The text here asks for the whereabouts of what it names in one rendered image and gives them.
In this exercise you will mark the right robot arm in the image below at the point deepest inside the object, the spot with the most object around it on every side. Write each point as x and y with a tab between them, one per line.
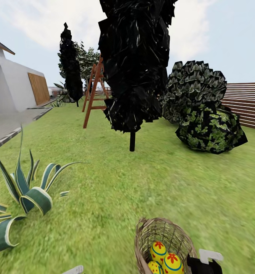
202	265

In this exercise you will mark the wicker basket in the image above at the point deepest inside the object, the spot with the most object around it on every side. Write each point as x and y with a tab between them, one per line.
141	252

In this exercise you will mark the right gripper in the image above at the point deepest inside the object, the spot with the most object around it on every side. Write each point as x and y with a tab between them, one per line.
197	267

